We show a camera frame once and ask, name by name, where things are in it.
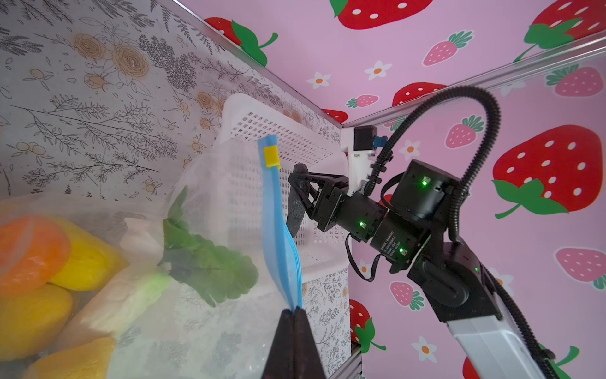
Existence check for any yellow orange toy fruit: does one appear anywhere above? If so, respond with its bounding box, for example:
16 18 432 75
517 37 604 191
1 284 74 362

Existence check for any white plastic basket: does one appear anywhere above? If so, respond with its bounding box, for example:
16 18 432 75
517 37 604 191
215 92 354 285

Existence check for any orange tangerine toy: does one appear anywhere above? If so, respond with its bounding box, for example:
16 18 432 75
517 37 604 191
1 216 70 298

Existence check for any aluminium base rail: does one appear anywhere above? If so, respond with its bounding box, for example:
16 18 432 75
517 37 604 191
330 343 363 379

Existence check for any clear zip top bag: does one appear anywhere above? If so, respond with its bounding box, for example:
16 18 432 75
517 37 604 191
1 135 302 378

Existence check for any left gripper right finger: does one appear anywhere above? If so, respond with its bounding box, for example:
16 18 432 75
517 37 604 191
293 307 327 379

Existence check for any white daikon toy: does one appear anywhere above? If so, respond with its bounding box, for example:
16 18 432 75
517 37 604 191
51 218 173 352

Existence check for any yellow lemon toy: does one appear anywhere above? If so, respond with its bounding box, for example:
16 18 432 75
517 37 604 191
22 337 117 379

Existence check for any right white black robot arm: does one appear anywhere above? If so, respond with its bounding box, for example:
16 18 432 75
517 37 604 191
289 86 557 378

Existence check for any right aluminium frame post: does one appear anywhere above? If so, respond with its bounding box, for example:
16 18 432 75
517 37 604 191
343 31 605 128

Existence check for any green leaf toy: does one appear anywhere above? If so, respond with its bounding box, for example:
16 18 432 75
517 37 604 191
161 187 259 307

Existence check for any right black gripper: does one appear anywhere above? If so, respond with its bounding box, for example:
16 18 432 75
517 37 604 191
289 173 426 273

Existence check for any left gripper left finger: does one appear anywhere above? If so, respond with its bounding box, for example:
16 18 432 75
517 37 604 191
261 309 295 379

